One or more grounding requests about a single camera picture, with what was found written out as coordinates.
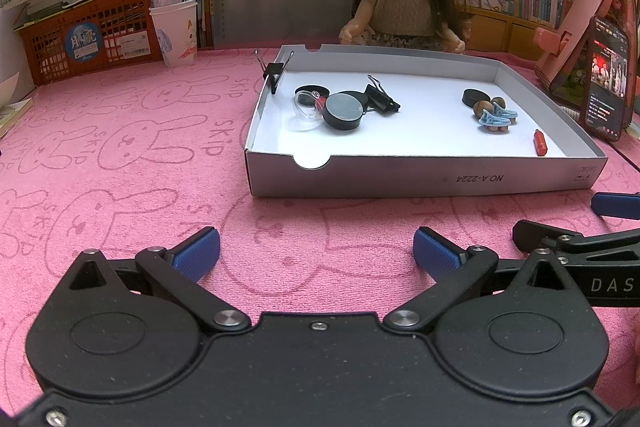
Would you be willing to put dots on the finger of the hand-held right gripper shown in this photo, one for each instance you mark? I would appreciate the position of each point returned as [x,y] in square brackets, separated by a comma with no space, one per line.
[617,206]
[545,237]

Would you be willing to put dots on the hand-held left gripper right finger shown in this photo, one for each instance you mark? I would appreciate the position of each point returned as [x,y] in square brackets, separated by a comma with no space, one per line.
[435,253]

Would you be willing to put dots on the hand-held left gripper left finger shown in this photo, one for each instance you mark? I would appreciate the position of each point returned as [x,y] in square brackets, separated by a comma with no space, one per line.
[197,252]

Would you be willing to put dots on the red plastic cylinder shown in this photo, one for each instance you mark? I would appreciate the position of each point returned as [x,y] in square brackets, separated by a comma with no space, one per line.
[320,101]
[540,143]

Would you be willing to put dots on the white cardboard box lid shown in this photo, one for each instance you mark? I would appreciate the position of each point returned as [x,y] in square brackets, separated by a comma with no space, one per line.
[425,142]

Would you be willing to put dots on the blue plastic clip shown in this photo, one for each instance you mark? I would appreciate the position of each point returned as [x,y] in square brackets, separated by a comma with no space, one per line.
[494,121]
[507,112]

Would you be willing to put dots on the brown nut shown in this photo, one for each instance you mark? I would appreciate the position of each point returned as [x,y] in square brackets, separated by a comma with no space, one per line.
[498,102]
[481,108]

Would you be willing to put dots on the large black disc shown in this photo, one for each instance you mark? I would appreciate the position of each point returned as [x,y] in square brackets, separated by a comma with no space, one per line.
[342,112]
[475,97]

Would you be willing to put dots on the black binder clip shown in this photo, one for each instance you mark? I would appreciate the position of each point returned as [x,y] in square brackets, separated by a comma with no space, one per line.
[274,72]
[382,99]

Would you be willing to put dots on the clear round container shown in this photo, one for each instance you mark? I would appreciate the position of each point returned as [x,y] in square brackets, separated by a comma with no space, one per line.
[306,112]

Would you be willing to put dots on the small black disc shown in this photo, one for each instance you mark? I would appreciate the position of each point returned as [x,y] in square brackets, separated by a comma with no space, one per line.
[309,91]

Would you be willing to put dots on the pink rabbit print blanket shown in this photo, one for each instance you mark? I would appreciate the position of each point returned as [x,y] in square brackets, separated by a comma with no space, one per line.
[150,167]

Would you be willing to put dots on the black smartphone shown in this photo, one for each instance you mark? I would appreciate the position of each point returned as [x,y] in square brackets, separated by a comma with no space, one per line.
[607,77]

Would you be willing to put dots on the pink triangular stand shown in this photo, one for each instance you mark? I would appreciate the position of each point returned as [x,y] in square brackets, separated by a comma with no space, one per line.
[570,27]

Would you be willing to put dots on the yellow wooden shelf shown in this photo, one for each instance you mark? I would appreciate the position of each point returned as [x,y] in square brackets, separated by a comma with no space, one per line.
[510,32]

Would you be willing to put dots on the white paper cup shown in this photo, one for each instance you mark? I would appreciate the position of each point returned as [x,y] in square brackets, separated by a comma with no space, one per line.
[174,34]

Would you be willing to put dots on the pale paper pad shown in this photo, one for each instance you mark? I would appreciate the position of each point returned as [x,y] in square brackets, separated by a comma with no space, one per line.
[12,117]

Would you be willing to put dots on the orange plastic basket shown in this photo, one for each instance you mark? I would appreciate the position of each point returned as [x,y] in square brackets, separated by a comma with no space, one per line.
[90,34]

